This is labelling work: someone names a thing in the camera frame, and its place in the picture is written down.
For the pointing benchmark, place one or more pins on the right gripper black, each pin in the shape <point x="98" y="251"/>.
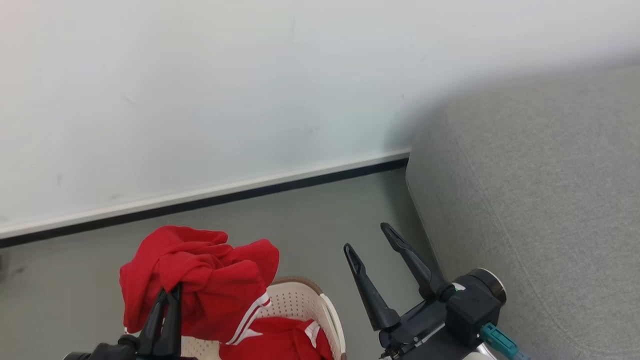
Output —
<point x="470" y="305"/>

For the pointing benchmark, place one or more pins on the white and black baseboard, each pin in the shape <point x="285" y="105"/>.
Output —
<point x="200" y="197"/>

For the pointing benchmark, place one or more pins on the grey fabric sofa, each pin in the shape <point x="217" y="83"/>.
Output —
<point x="540" y="200"/>

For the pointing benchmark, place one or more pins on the red white-striped sports garment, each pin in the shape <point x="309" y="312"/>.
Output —
<point x="210" y="280"/>

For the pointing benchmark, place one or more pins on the cream perforated laundry basket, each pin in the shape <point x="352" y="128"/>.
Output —
<point x="300" y="302"/>

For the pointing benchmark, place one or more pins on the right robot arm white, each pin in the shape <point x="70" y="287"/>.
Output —
<point x="479" y="355"/>

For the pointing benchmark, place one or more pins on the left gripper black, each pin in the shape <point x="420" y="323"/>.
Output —
<point x="107" y="351"/>

